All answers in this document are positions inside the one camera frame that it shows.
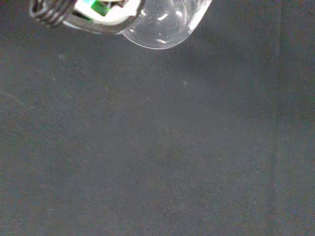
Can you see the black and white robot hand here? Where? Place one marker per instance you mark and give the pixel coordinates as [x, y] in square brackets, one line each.
[110, 17]

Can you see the black bench cloth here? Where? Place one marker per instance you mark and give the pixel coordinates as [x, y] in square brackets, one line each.
[157, 147]

